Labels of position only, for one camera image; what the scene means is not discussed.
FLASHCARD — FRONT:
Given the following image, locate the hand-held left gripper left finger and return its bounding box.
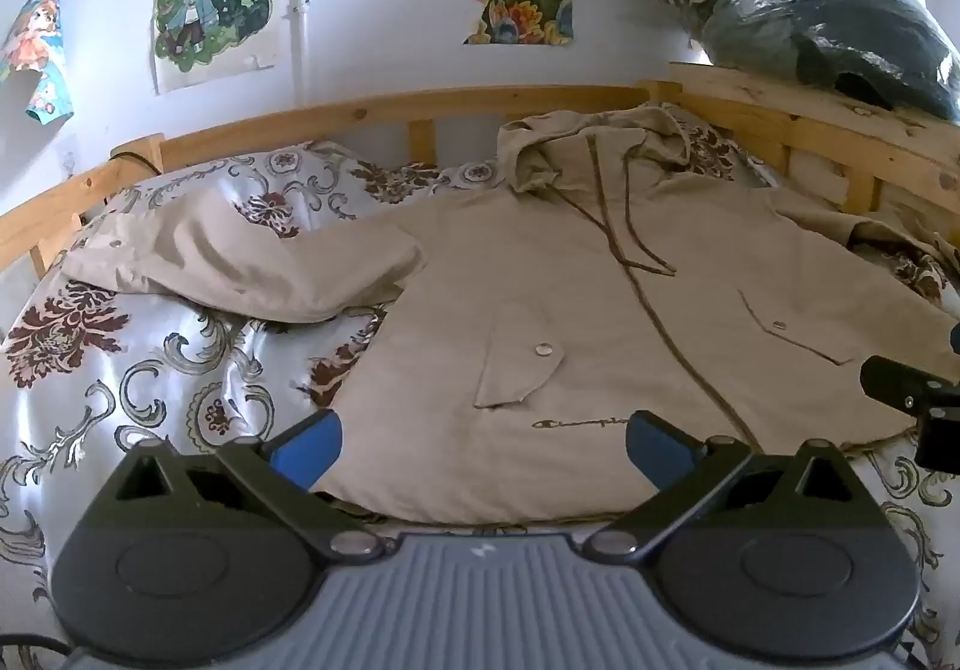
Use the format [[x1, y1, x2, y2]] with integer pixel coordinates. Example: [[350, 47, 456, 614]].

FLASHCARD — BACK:
[[97, 407, 388, 563]]

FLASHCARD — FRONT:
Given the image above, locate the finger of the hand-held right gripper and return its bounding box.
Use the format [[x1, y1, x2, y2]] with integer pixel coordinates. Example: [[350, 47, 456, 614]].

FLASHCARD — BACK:
[[859, 355, 960, 420]]

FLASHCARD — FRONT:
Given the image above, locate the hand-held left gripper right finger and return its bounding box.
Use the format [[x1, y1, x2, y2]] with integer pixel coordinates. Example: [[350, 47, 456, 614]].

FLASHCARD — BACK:
[[585, 409, 868, 563]]

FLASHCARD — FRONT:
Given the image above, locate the beige hooded jacket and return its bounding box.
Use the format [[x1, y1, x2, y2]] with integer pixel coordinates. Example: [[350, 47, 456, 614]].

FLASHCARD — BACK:
[[64, 101, 960, 528]]

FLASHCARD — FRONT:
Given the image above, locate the floral printed bed blanket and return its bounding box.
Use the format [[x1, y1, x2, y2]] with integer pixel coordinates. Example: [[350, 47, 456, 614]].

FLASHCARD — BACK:
[[0, 140, 960, 670]]

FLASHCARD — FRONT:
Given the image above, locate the black cable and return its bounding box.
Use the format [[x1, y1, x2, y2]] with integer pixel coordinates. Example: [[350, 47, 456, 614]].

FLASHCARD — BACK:
[[111, 145, 163, 177]]

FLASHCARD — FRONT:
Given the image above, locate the wooden bed frame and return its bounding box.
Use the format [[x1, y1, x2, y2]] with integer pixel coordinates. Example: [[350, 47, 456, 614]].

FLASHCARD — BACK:
[[0, 62, 960, 281]]

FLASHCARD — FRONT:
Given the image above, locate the orange-haired cartoon wall poster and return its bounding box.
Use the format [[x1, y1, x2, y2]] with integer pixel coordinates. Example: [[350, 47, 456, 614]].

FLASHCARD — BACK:
[[0, 0, 76, 125]]

